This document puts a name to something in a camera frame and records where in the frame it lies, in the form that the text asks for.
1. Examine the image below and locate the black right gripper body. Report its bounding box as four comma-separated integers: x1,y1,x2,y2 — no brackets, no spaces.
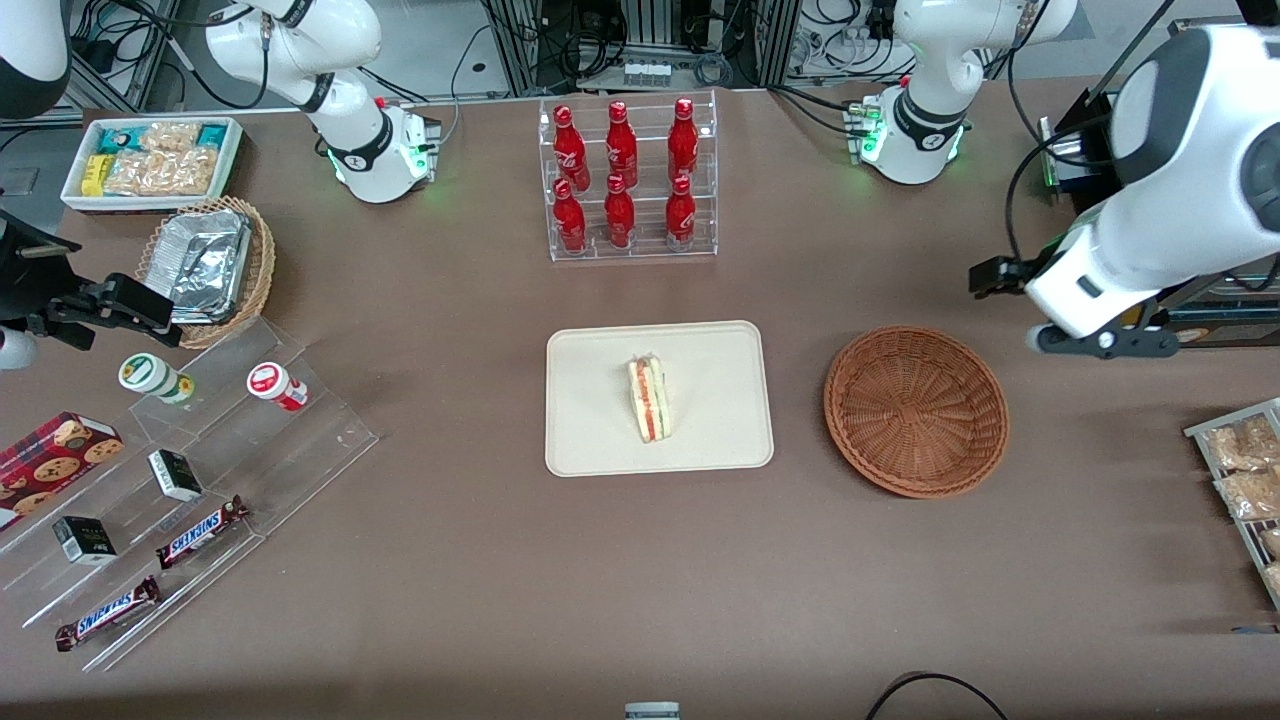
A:
0,208,103,349

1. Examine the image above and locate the triangular sandwich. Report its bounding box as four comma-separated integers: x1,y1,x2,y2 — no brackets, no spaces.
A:
626,351,674,445

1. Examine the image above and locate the light brown wicker basket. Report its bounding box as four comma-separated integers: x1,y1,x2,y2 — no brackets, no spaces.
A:
134,195,277,351

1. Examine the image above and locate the round brown wicker basket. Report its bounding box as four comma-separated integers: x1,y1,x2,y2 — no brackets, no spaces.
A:
823,324,1011,500

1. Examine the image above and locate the beige rectangular tray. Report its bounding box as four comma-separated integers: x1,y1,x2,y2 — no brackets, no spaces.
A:
544,319,776,479

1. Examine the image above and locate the green lid cup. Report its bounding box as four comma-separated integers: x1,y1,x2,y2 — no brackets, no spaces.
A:
117,352,197,407

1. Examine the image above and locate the white snack bin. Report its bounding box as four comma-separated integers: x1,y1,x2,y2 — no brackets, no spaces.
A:
59,116,245,215

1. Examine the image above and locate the black hot food display case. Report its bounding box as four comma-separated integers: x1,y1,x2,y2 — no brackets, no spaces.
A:
1038,0,1280,349

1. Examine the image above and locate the clear rice cracker bag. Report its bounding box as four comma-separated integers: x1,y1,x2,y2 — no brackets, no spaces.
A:
104,148,219,197

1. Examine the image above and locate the red plaid cookie box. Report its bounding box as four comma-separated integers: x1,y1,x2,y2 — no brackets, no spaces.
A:
0,411,125,532

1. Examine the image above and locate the red lid cup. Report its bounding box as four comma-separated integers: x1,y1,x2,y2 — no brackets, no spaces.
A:
246,361,310,413

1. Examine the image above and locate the small black box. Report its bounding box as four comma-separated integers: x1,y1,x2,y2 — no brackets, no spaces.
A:
147,448,205,503
51,515,119,567

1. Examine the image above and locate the clear acrylic stepped shelf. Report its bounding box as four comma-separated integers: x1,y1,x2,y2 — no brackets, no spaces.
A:
0,317,380,674

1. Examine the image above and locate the clear fried snack bag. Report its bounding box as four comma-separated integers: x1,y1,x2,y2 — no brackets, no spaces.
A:
1202,414,1280,473
1214,468,1280,522

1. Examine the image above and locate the snickers bar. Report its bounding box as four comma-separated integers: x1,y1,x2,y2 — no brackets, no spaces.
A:
54,574,162,653
154,494,252,572

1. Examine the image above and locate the red cola bottle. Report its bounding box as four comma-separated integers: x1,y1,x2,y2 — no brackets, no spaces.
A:
552,104,592,193
604,100,640,189
602,173,637,250
667,97,700,187
664,175,698,252
551,178,589,255

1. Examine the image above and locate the clear acrylic bottle rack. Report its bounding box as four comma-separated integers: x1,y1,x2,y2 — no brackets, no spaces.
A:
537,89,720,264

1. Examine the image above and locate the black looped cable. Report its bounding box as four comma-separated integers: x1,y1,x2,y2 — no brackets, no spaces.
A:
864,671,1010,720

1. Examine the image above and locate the aluminium frame rack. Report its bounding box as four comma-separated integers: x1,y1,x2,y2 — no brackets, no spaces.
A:
480,0,803,97

